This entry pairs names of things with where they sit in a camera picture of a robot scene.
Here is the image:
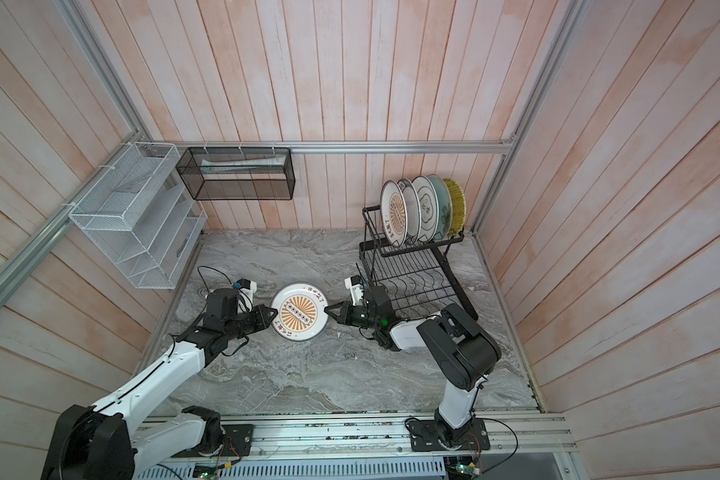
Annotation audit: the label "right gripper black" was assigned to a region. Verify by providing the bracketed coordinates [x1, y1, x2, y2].
[325, 300, 381, 331]

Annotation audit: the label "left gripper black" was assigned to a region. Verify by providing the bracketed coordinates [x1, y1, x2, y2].
[225, 304, 279, 340]

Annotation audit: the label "orange sunburst plate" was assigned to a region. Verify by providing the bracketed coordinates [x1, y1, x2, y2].
[380, 180, 407, 246]
[271, 283, 328, 342]

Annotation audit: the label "white plate green lettered rim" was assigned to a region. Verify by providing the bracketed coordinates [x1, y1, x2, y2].
[398, 178, 421, 244]

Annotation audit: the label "white plate dark rim characters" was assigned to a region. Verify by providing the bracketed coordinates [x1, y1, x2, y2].
[412, 176, 439, 242]

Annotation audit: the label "mint green flower plate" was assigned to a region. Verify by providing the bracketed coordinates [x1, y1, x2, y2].
[427, 174, 453, 241]

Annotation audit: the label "yellow woven round plate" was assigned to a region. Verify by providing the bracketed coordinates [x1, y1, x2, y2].
[444, 178, 466, 236]

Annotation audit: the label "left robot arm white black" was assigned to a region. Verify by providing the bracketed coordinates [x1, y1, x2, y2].
[41, 279, 277, 479]

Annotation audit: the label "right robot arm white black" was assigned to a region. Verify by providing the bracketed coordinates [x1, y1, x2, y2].
[324, 279, 502, 453]

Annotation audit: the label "black two-tier dish rack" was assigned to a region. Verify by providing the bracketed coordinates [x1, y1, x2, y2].
[359, 205, 479, 320]

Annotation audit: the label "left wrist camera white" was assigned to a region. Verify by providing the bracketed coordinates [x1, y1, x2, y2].
[233, 279, 257, 312]

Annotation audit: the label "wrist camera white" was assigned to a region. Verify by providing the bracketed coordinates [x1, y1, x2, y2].
[345, 275, 365, 306]
[233, 279, 257, 312]

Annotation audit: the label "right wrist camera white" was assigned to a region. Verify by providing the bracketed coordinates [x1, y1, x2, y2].
[345, 275, 365, 306]

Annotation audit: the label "aluminium mounting rail base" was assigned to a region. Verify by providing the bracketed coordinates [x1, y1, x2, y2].
[142, 410, 588, 479]

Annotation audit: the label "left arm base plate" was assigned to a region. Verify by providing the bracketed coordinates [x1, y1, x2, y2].
[219, 424, 254, 459]

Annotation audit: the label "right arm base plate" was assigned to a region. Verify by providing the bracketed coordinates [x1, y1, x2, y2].
[404, 417, 491, 453]

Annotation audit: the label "black mesh wall basket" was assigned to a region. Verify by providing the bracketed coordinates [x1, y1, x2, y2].
[176, 146, 296, 201]

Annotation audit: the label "white wire mesh shelf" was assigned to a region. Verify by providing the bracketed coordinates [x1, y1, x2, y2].
[70, 143, 207, 290]

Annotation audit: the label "horizontal aluminium frame bar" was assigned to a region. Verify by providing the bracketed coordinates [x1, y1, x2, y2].
[170, 140, 514, 155]

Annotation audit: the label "left aluminium frame bar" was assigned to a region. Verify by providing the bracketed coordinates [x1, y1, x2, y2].
[0, 131, 145, 309]

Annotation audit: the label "right aluminium frame post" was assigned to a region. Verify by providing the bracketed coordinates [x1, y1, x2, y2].
[470, 0, 592, 236]

